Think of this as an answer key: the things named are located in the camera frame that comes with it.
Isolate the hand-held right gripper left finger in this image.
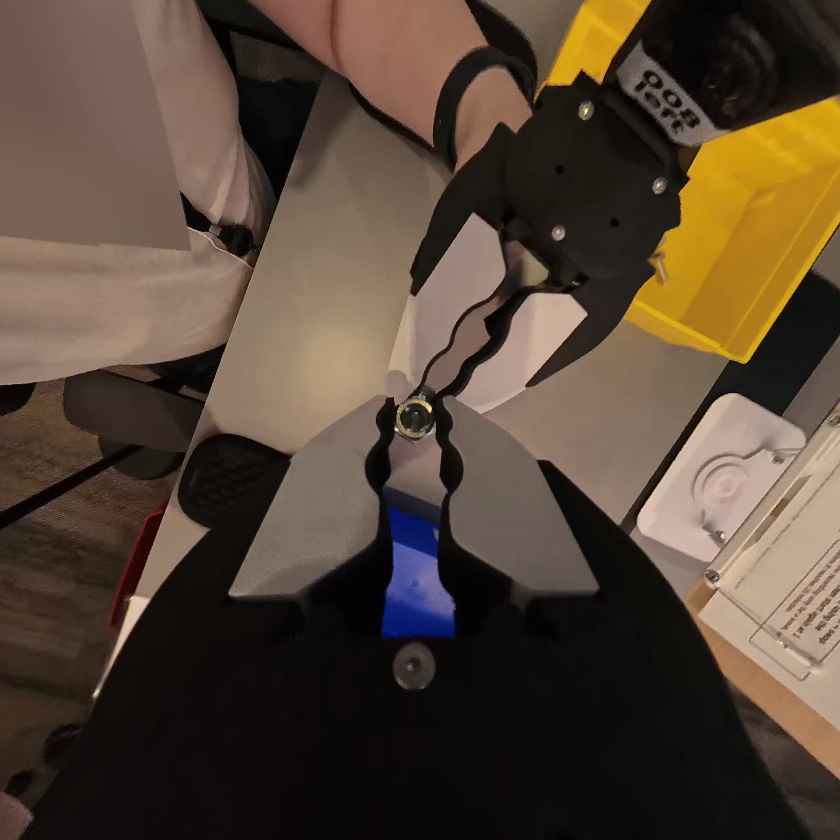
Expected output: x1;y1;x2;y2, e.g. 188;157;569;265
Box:
228;394;395;599

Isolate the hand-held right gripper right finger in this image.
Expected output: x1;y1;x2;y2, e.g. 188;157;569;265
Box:
436;395;601;599

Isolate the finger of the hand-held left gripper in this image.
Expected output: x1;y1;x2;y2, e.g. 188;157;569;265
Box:
433;289;589;414
392;213;519;403

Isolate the blue plastic bin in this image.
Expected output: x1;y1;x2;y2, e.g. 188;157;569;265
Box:
381;486;458;639

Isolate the steel hex nut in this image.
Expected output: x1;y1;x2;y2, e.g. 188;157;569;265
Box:
394;395;435;444

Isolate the yellow plastic bin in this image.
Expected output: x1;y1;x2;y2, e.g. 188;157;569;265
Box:
537;0;840;365

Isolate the person's left hand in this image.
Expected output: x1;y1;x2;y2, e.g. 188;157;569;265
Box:
453;69;534;173

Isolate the black wristband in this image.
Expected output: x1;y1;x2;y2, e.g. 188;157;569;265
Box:
430;46;538;173

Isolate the black desk chair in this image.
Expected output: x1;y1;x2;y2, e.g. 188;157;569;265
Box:
0;371;206;526

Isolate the person's torso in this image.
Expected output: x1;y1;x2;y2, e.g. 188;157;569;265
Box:
0;0;278;387

